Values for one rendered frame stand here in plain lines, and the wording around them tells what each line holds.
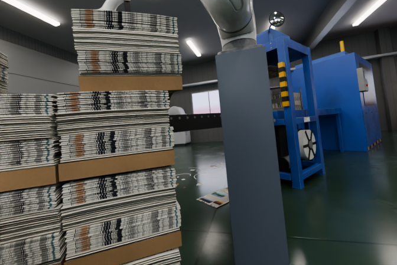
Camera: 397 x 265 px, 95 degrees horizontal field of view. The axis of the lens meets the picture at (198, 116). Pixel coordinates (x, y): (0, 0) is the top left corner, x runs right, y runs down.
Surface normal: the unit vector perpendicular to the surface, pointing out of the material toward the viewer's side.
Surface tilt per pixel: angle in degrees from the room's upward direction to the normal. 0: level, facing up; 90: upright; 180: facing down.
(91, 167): 90
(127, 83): 101
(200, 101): 90
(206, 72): 90
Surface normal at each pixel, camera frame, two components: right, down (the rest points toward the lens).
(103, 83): 0.30, 0.11
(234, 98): -0.27, -0.02
